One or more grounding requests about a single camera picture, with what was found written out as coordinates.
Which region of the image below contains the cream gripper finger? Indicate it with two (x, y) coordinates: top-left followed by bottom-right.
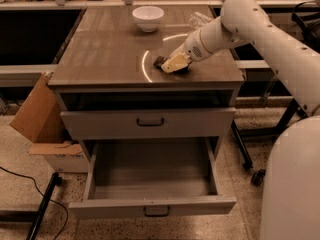
(161, 58), (188, 73)

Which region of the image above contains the black office chair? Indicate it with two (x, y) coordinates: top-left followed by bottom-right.
(251, 169), (266, 187)

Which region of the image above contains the grey drawer cabinet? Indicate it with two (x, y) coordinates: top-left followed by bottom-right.
(49, 5), (243, 153)

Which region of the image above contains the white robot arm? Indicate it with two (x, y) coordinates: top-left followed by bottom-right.
(162, 0), (320, 240)

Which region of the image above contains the clear plastic water bottle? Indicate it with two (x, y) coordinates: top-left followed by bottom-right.
(189, 12), (213, 29)

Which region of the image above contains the grey open lower drawer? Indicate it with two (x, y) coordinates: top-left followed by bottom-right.
(69, 138), (236, 219)

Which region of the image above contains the white ceramic bowl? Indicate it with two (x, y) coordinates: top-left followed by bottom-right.
(132, 6), (164, 32)

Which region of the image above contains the black table leg left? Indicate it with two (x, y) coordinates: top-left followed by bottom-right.
(0, 172), (63, 240)

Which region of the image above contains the grey upper closed drawer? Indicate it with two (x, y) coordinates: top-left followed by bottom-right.
(61, 108), (235, 140)

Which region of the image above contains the brown cardboard sheet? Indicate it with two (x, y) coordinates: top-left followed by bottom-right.
(10, 73), (64, 143)

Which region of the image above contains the white cardboard box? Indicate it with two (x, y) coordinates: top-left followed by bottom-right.
(29, 141), (89, 173)

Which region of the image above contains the black floor cable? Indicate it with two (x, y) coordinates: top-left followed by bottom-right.
(0, 165), (70, 240)

